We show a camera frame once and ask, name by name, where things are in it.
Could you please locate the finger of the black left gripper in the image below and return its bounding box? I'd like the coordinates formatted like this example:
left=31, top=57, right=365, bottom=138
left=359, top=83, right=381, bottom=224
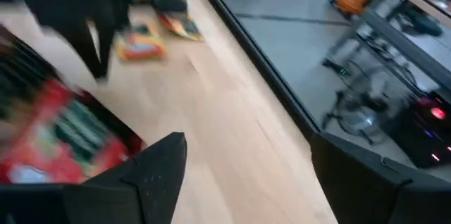
left=97, top=4, right=121, bottom=80
left=61, top=18, right=104, bottom=80

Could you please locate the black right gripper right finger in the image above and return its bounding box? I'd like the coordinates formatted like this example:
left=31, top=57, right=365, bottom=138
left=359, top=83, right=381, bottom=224
left=309, top=131, right=451, bottom=224

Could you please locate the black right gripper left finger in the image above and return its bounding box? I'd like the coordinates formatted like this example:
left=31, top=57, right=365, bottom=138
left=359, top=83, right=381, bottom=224
left=0, top=131, right=188, bottom=224

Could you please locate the orange peach tea bag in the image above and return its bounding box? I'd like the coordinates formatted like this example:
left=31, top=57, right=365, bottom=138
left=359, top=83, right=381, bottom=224
left=114, top=23, right=167, bottom=62
left=158, top=11, right=204, bottom=42

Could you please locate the brown wooden compartment tray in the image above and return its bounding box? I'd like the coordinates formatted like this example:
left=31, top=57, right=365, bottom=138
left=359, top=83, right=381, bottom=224
left=0, top=25, right=146, bottom=185

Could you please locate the red strawberry tea bag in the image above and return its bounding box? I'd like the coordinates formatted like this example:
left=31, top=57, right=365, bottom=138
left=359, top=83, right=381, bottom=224
left=0, top=79, right=142, bottom=185

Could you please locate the black floor fan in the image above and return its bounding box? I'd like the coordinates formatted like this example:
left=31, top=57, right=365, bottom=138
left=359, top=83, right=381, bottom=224
left=322, top=88, right=390, bottom=146

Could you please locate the black perforated computer case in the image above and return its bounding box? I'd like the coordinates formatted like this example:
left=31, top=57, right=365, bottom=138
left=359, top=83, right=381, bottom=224
left=385, top=89, right=451, bottom=169

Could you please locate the grey metal rack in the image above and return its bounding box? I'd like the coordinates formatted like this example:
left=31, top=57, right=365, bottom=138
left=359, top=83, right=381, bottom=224
left=322, top=0, right=451, bottom=93

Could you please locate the light wooden beam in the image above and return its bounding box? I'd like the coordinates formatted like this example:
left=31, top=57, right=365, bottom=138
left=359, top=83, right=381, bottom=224
left=382, top=0, right=451, bottom=28

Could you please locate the black aluminium table frame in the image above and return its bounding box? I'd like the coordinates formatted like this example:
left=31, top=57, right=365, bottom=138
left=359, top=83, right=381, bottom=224
left=192, top=0, right=321, bottom=142

